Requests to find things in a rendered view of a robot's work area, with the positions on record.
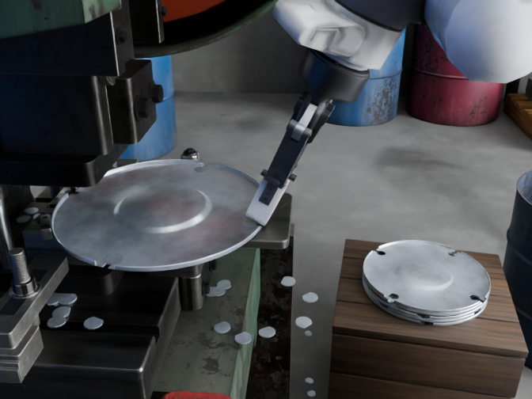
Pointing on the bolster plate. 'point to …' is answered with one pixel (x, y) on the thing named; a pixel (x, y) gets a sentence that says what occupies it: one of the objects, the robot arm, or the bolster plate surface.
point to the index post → (190, 154)
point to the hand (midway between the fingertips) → (267, 198)
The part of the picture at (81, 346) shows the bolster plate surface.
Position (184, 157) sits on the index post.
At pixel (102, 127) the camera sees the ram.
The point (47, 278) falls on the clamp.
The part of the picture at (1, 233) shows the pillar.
